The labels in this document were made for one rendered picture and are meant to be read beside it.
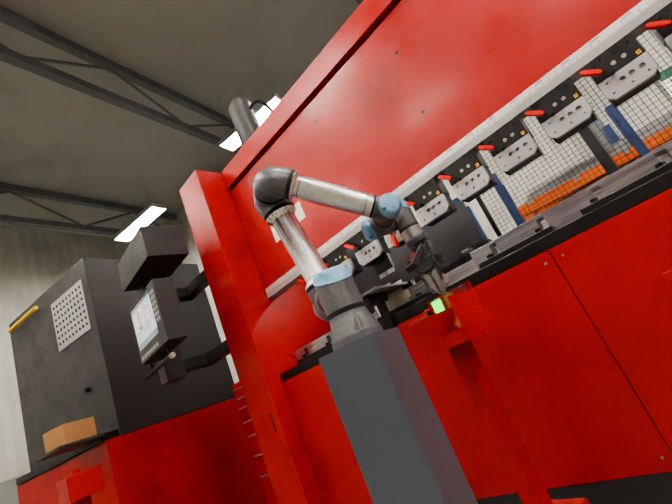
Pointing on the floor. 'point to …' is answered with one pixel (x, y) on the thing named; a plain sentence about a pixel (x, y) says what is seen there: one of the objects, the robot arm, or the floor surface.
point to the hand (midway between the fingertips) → (441, 291)
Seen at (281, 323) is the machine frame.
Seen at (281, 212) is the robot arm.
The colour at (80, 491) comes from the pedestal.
